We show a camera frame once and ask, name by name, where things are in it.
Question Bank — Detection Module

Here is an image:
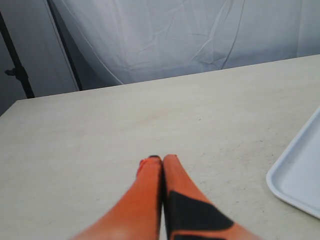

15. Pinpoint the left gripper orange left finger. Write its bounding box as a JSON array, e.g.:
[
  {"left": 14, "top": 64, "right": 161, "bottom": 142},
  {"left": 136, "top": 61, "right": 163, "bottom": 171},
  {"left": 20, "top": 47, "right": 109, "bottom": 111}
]
[{"left": 73, "top": 155, "right": 162, "bottom": 240}]

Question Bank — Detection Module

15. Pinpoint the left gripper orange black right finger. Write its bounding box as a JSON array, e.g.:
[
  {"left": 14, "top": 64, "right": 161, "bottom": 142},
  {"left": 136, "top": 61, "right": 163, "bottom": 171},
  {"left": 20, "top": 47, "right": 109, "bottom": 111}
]
[{"left": 162, "top": 154, "right": 261, "bottom": 240}]

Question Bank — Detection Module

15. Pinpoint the white backdrop cloth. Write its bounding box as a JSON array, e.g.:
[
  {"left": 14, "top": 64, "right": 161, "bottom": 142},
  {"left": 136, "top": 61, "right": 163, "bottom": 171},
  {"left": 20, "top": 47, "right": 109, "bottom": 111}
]
[{"left": 53, "top": 0, "right": 320, "bottom": 85}]

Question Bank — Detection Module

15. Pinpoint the black stand pole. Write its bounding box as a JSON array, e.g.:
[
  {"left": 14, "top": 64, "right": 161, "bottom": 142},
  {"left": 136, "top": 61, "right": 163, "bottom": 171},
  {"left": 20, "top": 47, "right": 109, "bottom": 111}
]
[{"left": 0, "top": 14, "right": 35, "bottom": 99}]

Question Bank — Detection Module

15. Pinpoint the white plastic tray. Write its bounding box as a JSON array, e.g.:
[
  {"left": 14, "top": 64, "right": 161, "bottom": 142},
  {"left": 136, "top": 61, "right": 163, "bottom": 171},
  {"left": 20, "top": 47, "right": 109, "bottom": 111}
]
[{"left": 266, "top": 109, "right": 320, "bottom": 219}]

